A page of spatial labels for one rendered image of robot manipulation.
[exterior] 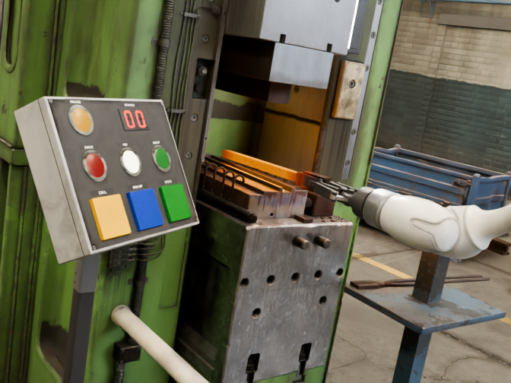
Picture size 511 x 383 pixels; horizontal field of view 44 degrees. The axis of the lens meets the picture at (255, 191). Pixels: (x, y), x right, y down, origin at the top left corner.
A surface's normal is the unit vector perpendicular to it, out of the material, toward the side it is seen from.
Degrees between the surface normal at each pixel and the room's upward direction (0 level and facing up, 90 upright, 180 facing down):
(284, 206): 90
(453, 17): 90
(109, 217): 60
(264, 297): 90
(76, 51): 90
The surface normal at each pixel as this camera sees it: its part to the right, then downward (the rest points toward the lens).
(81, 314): 0.59, 0.26
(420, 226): -0.63, -0.15
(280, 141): -0.79, 0.00
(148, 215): 0.84, -0.27
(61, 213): -0.46, 0.11
